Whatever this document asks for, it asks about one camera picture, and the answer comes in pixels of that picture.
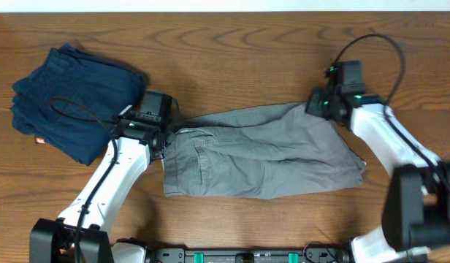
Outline grey shorts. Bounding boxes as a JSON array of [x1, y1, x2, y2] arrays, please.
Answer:
[[162, 102, 365, 199]]

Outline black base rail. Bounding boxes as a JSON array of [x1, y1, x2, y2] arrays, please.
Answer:
[[115, 239, 354, 263]]

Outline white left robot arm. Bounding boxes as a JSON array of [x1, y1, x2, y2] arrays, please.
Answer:
[[29, 123, 167, 262]]

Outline folded navy blue garment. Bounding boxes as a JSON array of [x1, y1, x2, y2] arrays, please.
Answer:
[[11, 45, 146, 165]]

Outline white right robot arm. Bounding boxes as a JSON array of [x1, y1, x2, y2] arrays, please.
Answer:
[[305, 89, 450, 262]]

